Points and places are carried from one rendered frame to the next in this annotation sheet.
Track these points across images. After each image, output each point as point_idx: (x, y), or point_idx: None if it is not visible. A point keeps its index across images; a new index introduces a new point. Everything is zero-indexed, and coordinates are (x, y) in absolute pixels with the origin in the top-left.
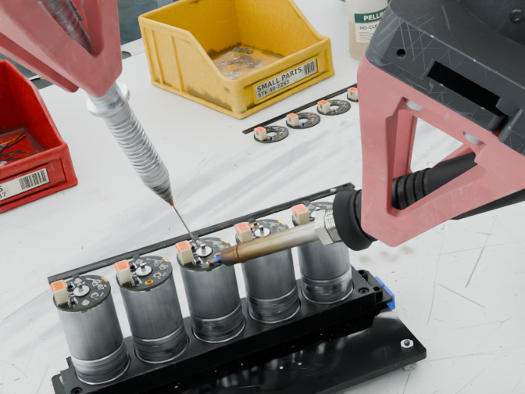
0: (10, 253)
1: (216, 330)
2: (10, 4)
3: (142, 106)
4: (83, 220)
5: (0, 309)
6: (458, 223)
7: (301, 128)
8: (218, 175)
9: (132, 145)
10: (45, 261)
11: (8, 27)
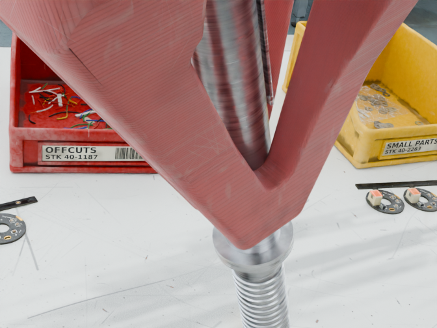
0: (72, 229)
1: None
2: (120, 84)
3: None
4: (160, 222)
5: (30, 300)
6: None
7: (419, 209)
8: (316, 229)
9: (258, 314)
10: (103, 257)
11: (105, 117)
